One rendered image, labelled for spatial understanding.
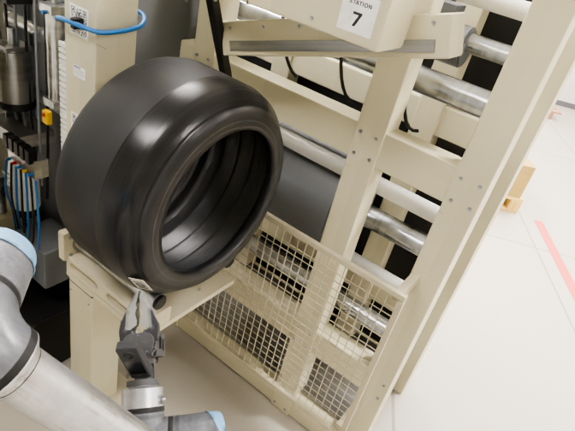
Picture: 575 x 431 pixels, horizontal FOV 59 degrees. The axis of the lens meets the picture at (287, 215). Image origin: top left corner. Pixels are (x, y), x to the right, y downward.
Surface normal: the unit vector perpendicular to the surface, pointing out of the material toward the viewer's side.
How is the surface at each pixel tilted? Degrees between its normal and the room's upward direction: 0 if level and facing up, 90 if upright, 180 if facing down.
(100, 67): 90
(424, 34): 90
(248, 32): 90
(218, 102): 43
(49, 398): 65
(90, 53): 90
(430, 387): 0
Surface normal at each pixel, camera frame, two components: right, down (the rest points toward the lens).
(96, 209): -0.55, 0.22
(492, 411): 0.22, -0.83
